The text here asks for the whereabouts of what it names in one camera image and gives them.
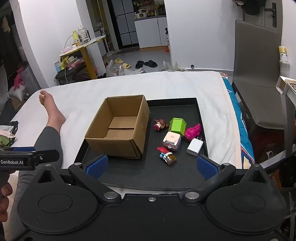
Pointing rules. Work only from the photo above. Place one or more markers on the yellow side table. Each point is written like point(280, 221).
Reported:
point(93, 72)

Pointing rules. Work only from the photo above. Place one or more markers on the brown cardboard box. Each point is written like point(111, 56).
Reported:
point(119, 127)

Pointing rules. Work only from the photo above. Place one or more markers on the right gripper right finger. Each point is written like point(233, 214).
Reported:
point(214, 174)

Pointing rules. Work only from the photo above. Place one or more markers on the person's left hand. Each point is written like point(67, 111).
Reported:
point(6, 190)

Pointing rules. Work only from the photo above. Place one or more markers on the black slippers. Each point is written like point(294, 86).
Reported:
point(150, 63)

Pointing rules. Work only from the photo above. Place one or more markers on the white kitchen cabinet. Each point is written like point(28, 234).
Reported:
point(151, 32)

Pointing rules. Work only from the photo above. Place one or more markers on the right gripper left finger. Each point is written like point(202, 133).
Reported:
point(87, 175)

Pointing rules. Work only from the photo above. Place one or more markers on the blue patterned bed sheet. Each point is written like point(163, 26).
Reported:
point(246, 150)

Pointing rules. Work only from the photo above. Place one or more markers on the grey chair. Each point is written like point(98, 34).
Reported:
point(255, 75)

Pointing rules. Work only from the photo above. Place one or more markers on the red figurine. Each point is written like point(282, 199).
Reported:
point(166, 155)

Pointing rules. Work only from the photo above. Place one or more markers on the person's bare foot and leg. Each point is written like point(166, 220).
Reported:
point(49, 139)

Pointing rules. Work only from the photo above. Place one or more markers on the white usb charger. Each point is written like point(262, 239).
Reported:
point(195, 146)

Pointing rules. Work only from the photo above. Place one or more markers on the pink plastic toy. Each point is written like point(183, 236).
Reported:
point(193, 132)

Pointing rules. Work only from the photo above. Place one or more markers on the green tin box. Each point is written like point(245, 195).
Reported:
point(177, 125)

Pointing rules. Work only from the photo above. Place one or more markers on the brown haired doll figurine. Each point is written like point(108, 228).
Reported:
point(160, 124)

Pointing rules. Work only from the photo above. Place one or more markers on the black shallow tray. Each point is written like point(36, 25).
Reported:
point(150, 172)

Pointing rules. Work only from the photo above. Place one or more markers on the yellow slippers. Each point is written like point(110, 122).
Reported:
point(122, 63)

